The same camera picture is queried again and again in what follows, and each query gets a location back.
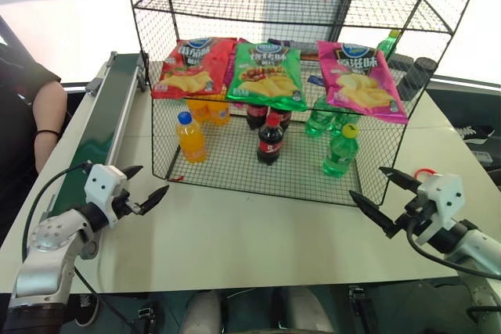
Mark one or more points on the person in black shirt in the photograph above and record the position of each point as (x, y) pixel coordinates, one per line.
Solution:
(15, 115)

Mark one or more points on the green soda bottle yellow cap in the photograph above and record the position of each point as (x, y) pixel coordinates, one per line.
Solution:
(339, 154)

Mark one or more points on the green potato chip bag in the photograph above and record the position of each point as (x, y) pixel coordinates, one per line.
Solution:
(268, 80)

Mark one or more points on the black and white sneaker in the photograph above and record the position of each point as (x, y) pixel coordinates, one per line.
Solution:
(473, 133)

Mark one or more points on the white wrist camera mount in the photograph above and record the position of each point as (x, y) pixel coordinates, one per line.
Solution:
(444, 193)
(102, 183)

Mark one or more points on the orange soda bottle blue cap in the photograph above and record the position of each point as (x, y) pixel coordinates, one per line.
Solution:
(191, 142)

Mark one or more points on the person's bare forearm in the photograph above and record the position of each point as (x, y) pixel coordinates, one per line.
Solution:
(49, 111)

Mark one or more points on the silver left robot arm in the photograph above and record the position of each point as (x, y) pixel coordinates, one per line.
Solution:
(47, 241)

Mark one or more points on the pale rounded robot leg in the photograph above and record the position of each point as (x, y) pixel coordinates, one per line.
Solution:
(311, 312)
(201, 312)

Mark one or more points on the pink potato chip bag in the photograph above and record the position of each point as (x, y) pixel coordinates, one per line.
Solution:
(358, 83)

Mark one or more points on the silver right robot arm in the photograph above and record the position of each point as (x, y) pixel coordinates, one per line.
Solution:
(475, 246)

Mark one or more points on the small blue packet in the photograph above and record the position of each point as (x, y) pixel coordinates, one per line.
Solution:
(315, 79)

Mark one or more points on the green conveyor belt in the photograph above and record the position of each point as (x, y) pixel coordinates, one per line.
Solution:
(98, 123)

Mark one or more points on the black cylinder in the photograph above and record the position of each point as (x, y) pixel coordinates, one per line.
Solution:
(400, 63)
(418, 77)

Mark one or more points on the cola bottle red cap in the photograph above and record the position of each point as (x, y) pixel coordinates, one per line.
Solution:
(270, 144)

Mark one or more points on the red potato chip bag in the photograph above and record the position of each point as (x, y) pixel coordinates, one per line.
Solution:
(192, 72)

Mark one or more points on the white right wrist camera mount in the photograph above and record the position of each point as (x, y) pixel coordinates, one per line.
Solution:
(444, 193)

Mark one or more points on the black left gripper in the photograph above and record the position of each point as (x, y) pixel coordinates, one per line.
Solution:
(126, 205)

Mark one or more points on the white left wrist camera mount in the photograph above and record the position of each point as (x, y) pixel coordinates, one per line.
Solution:
(102, 183)

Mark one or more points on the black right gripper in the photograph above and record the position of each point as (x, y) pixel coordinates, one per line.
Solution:
(415, 214)

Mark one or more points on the purple flat packet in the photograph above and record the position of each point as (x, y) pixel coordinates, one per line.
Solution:
(291, 44)

